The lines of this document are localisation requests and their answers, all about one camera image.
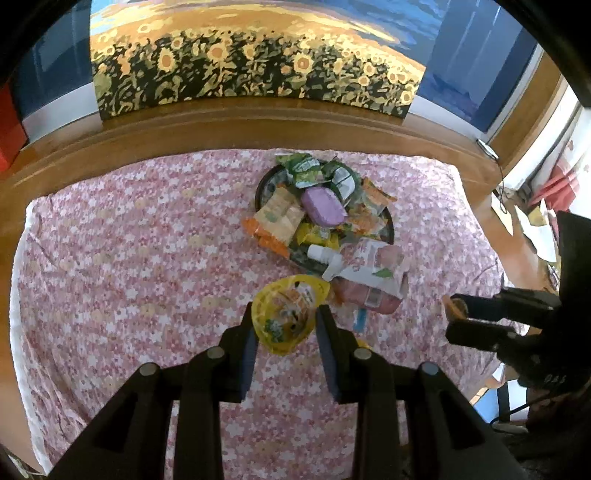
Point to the red cloth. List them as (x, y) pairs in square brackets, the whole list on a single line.
[(558, 180)]

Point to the green snack packet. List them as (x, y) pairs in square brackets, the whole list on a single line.
[(300, 166), (344, 177)]

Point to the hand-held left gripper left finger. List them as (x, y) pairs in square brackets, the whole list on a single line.
[(249, 360)]

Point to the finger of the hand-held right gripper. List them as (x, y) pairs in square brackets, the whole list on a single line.
[(503, 304), (480, 334)]

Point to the dark blue window pane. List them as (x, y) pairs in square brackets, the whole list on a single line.
[(55, 78), (471, 69)]

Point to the small orange snack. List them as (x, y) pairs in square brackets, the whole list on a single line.
[(455, 308)]

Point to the sunflower field painting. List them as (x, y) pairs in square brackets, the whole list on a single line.
[(231, 55)]

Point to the purple snack packet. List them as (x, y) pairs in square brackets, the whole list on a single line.
[(323, 205)]

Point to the white bottle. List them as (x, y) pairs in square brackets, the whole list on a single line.
[(323, 256)]

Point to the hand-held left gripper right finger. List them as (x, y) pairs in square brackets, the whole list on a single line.
[(328, 360)]

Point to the white and pink snack packet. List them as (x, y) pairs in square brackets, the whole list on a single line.
[(374, 263)]

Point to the blue patterned plate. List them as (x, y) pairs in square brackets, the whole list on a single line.
[(268, 182)]

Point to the wooden post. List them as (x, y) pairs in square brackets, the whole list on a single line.
[(521, 129)]

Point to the beige and orange snack packet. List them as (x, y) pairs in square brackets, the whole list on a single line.
[(277, 214)]

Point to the small blue wrapper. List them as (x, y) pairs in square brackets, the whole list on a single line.
[(361, 318)]

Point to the pink floral blanket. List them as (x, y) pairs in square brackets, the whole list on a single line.
[(138, 277)]

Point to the small yellow snack packet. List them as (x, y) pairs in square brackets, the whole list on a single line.
[(318, 235)]

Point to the wooden ledge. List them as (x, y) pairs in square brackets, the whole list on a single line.
[(184, 124)]

